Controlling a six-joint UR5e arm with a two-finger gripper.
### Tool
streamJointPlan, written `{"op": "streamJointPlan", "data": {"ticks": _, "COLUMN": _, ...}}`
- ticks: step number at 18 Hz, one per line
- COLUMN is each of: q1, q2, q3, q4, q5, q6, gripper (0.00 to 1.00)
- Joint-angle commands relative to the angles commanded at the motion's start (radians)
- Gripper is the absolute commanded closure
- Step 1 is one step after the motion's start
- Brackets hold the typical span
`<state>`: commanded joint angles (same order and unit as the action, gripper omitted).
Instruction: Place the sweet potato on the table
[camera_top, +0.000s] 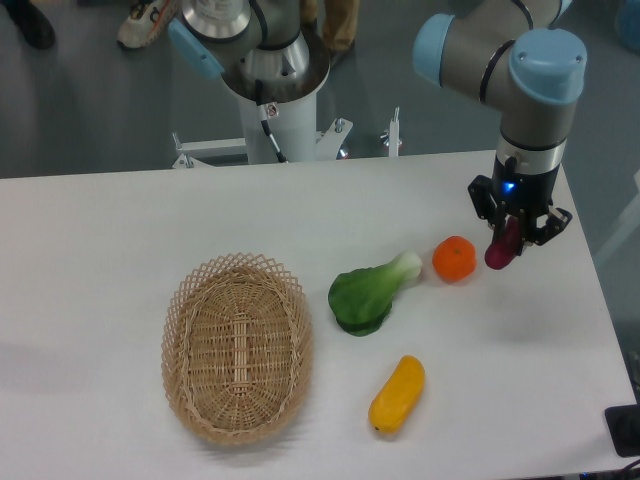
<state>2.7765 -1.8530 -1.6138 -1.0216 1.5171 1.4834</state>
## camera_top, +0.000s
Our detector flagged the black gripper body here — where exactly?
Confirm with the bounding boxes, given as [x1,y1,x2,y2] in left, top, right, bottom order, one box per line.
[491,159,559,216]

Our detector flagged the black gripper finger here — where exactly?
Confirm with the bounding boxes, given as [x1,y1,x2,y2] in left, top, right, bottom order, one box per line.
[468,175,506,244]
[516,206,573,256]

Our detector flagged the purple sweet potato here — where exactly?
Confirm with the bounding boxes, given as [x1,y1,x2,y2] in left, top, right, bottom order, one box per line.
[484,217,521,270]

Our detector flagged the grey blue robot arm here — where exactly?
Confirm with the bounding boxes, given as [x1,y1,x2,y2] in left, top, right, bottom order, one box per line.
[167,1,587,256]

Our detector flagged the orange tangerine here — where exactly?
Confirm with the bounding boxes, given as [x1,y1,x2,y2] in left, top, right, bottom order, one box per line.
[432,236,477,282]

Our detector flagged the green bok choy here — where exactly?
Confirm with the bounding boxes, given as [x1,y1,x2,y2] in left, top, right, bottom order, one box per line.
[328,251,423,336]

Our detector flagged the blue object top right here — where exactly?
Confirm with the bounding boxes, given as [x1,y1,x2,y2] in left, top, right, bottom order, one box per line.
[615,0,639,52]

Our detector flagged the black device at edge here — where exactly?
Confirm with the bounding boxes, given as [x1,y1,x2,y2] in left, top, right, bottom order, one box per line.
[604,404,639,458]

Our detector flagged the tan trouser leg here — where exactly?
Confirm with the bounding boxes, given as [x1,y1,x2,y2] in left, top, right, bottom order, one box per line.
[322,0,360,52]

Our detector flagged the yellow mango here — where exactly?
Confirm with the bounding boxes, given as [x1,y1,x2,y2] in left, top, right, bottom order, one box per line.
[368,355,426,435]

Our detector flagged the woven wicker basket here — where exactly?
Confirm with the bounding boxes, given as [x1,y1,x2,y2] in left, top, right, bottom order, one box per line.
[161,253,313,446]

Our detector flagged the white orange sneaker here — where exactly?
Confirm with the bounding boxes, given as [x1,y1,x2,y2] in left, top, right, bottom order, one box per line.
[116,0,179,50]

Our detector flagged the black shoe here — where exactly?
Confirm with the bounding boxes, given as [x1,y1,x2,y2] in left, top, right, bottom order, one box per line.
[1,0,55,50]

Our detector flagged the white frame right edge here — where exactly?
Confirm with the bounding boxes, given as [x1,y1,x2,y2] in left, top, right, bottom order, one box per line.
[593,172,639,265]

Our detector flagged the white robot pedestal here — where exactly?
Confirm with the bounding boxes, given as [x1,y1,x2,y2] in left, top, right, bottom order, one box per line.
[171,47,403,169]

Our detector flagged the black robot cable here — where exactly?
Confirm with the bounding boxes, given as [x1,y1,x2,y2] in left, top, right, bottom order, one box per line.
[254,79,288,164]

